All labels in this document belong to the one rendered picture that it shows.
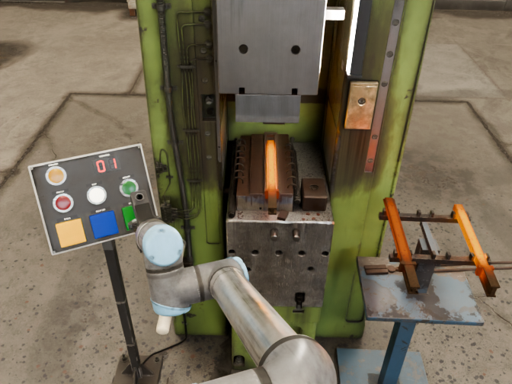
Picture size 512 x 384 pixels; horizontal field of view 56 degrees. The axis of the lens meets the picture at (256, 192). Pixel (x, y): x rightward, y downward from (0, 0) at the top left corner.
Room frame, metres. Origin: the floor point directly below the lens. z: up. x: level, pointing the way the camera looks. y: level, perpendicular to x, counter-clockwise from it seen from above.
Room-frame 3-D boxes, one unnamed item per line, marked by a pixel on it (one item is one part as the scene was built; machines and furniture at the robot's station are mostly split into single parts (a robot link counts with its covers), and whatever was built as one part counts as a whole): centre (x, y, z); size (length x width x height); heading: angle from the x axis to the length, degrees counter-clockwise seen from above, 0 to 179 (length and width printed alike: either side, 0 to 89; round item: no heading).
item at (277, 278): (1.57, -0.09, 0.69); 0.56 x 0.38 x 0.45; 0
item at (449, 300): (1.22, -0.59, 0.67); 0.40 x 0.30 x 0.02; 88
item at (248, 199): (1.56, -0.03, 0.96); 0.42 x 0.20 x 0.09; 0
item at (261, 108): (1.56, -0.03, 1.32); 0.42 x 0.20 x 0.10; 0
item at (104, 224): (1.16, 0.48, 1.01); 0.07 x 0.05 x 0.07; 115
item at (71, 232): (1.11, 0.57, 1.01); 0.07 x 0.05 x 0.07; 115
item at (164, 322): (1.26, 0.31, 0.62); 0.44 x 0.05 x 0.05; 0
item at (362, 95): (1.48, -0.35, 1.27); 0.09 x 0.02 x 0.17; 90
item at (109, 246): (1.27, 0.52, 0.54); 0.04 x 0.04 x 1.08; 0
